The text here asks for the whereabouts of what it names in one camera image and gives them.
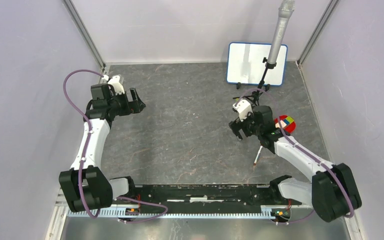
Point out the aluminium slotted cable rail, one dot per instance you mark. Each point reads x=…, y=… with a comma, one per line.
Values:
x=125, y=212

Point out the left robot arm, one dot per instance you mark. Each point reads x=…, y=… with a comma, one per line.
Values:
x=84, y=185

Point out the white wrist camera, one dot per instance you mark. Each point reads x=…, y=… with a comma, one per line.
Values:
x=243, y=108
x=116, y=82

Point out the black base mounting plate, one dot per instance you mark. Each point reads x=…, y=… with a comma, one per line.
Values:
x=206, y=198

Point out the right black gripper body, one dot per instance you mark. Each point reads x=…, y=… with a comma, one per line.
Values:
x=248, y=127

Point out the silver microphone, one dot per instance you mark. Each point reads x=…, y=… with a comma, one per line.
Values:
x=285, y=12

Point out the blue framed whiteboard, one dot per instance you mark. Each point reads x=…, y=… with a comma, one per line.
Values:
x=245, y=64

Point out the white marker pen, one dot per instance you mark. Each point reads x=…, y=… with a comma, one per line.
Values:
x=257, y=157

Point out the red plate with blocks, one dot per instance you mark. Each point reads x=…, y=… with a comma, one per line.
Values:
x=287, y=123

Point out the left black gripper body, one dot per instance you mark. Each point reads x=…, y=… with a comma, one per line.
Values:
x=122, y=107

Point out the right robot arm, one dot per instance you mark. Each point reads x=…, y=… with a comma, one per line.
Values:
x=331, y=189

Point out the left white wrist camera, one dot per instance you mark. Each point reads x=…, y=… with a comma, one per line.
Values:
x=116, y=82

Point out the black microphone tripod stand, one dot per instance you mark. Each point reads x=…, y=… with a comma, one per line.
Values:
x=254, y=97

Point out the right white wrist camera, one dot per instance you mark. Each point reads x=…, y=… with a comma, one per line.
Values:
x=243, y=108

